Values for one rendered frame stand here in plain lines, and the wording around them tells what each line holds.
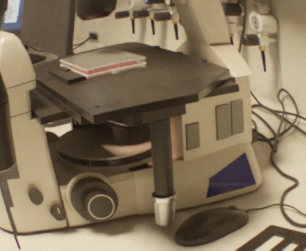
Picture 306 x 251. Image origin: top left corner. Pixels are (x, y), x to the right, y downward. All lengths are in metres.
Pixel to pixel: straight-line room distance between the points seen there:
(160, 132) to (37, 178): 0.18
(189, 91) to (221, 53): 0.25
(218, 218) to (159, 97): 0.19
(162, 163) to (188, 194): 0.11
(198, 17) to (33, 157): 0.34
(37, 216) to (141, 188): 0.17
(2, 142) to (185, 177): 0.63
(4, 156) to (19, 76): 0.50
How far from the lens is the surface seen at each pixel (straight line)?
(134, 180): 0.80
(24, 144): 0.72
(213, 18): 0.89
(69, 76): 0.75
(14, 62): 0.70
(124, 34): 2.08
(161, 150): 0.73
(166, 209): 0.76
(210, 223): 0.72
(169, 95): 0.63
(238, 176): 0.85
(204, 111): 0.82
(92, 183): 0.74
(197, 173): 0.83
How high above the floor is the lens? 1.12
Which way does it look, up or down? 18 degrees down
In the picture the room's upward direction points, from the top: 4 degrees counter-clockwise
